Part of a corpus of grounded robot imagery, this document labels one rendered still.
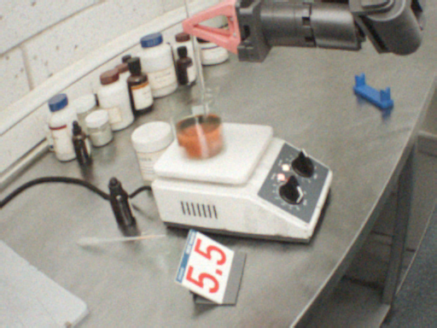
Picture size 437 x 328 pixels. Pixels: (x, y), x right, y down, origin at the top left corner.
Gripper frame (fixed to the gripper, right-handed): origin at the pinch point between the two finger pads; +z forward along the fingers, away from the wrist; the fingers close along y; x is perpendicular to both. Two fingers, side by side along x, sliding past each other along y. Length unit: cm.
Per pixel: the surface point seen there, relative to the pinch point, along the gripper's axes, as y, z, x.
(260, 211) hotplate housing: 5.9, -7.0, 21.0
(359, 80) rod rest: -38.0, -15.8, 23.8
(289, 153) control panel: -4.7, -8.1, 19.9
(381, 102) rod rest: -31.7, -20.7, 25.0
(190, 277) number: 16.3, -1.9, 22.6
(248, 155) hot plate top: 0.7, -4.5, 17.1
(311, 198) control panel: 1.3, -12.0, 22.4
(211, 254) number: 11.1, -2.3, 23.7
